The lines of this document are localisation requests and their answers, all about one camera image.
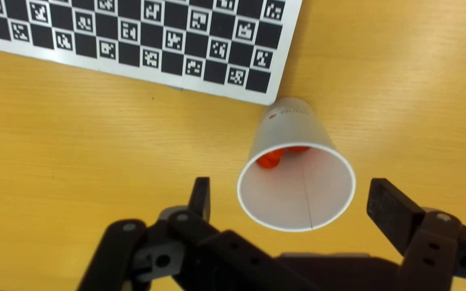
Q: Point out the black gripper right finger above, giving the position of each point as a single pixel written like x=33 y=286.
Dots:
x=395 y=210

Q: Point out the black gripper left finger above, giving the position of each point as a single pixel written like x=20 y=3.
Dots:
x=201 y=198

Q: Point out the orange plastic disc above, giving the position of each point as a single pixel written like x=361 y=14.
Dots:
x=271 y=158

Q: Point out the white paper cup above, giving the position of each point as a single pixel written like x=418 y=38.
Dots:
x=298 y=187

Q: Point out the black white checkerboard marker board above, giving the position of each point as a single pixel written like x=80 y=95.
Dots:
x=136 y=37

